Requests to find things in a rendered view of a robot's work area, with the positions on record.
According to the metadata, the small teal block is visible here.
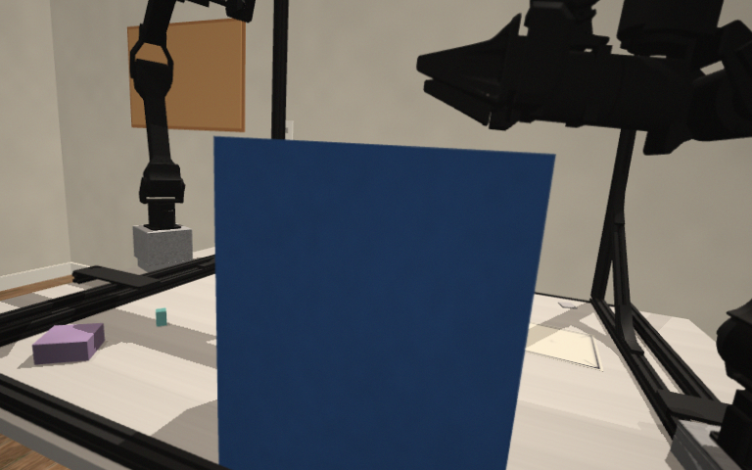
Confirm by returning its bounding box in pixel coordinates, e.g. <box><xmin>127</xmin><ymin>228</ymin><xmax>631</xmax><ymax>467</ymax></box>
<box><xmin>156</xmin><ymin>307</ymin><xmax>167</xmax><ymax>327</ymax></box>

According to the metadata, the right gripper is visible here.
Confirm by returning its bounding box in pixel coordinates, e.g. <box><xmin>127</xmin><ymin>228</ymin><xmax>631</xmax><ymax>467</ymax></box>
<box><xmin>187</xmin><ymin>0</ymin><xmax>256</xmax><ymax>23</ymax></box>

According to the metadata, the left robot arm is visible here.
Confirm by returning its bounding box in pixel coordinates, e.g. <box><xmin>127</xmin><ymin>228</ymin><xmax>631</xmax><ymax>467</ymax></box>
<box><xmin>530</xmin><ymin>0</ymin><xmax>752</xmax><ymax>470</ymax></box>

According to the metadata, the purple rectangular block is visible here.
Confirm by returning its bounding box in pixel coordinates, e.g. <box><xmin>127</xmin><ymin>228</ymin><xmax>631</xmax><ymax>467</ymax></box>
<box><xmin>32</xmin><ymin>323</ymin><xmax>105</xmax><ymax>365</ymax></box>

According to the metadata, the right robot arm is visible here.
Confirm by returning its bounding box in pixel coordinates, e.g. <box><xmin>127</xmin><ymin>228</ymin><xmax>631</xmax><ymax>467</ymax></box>
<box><xmin>130</xmin><ymin>0</ymin><xmax>185</xmax><ymax>231</ymax></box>

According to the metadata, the black-outlined square floor marking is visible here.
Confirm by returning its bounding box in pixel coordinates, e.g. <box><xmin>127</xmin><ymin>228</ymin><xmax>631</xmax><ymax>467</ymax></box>
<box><xmin>525</xmin><ymin>321</ymin><xmax>603</xmax><ymax>371</ymax></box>

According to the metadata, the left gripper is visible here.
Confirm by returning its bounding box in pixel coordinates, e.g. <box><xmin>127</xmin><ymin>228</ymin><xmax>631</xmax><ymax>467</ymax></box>
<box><xmin>416</xmin><ymin>1</ymin><xmax>623</xmax><ymax>131</ymax></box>

